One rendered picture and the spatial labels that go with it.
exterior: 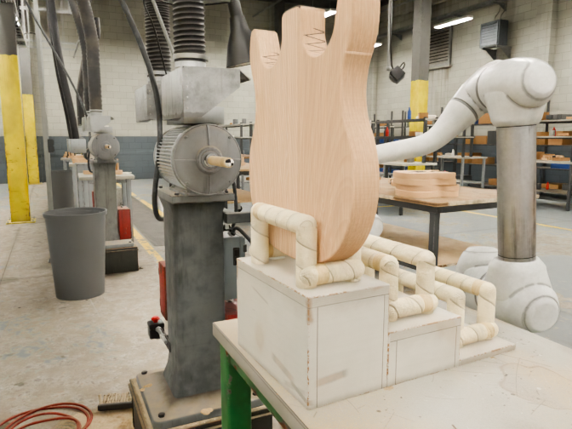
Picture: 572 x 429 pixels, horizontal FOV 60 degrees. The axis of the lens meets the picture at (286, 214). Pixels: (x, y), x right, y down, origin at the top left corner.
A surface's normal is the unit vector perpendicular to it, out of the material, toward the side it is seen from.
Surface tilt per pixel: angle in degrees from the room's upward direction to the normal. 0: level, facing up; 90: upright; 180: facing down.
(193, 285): 90
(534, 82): 84
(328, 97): 90
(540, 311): 96
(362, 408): 0
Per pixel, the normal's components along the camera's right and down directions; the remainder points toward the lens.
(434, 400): 0.00, -0.99
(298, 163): -0.88, 0.07
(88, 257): 0.70, 0.17
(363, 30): 0.45, 0.38
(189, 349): 0.43, 0.14
